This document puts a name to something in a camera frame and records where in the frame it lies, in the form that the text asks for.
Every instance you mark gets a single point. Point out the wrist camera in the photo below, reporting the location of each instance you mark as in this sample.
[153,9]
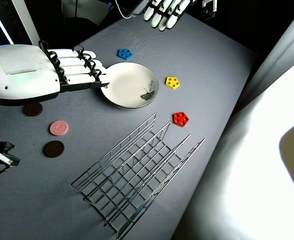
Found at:
[209,10]
[5,150]

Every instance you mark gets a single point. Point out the white frame post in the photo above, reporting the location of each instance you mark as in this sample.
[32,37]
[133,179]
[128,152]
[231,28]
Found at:
[24,20]

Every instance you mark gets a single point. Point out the pink round toy cookie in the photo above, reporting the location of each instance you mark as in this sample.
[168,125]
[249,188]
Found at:
[59,128]

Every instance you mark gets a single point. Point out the red pentagon block with holes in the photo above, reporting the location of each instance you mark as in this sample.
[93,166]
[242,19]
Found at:
[181,119]

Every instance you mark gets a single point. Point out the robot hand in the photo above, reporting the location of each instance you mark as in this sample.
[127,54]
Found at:
[162,12]
[24,75]

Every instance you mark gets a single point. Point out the brown round toy cookie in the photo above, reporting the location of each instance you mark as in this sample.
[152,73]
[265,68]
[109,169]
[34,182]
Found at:
[54,148]
[33,109]

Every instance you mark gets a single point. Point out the blue pentagon block with holes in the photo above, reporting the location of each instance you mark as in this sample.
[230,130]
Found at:
[124,53]

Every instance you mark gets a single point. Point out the yellow pentagon block with holes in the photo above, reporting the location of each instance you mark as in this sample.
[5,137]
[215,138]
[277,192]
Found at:
[172,83]

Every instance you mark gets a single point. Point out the grey tablecloth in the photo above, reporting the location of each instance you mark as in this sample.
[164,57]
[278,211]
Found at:
[62,212]

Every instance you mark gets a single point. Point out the white device housing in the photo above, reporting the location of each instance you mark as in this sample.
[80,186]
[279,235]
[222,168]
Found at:
[87,10]

